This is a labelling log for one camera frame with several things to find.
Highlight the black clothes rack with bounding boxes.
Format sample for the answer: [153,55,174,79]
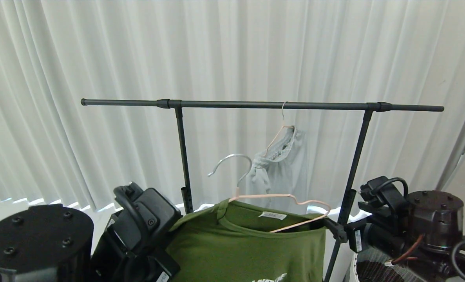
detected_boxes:
[81,99,444,282]

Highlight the pink clothes hanger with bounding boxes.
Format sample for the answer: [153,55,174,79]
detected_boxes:
[264,102,296,158]
[208,154,332,233]

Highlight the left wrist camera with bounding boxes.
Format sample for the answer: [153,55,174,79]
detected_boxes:
[113,182,183,255]

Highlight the pale grey shorts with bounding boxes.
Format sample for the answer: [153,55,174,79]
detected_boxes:
[245,126,309,215]

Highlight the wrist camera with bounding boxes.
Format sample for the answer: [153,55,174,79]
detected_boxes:
[113,182,183,255]
[359,176,410,215]

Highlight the green garment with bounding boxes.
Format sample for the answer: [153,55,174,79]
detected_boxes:
[166,199,327,282]

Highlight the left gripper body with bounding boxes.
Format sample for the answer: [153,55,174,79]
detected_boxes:
[91,221,181,282]

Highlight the white curtain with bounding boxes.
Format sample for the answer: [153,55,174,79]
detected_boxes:
[0,0,465,220]

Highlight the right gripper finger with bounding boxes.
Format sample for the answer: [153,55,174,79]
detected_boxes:
[322,218,349,244]

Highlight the white laundry basket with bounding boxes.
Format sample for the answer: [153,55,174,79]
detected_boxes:
[349,247,432,282]

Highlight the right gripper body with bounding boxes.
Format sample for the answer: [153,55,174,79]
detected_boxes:
[347,219,410,258]

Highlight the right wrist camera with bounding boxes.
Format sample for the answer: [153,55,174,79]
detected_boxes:
[359,176,410,215]

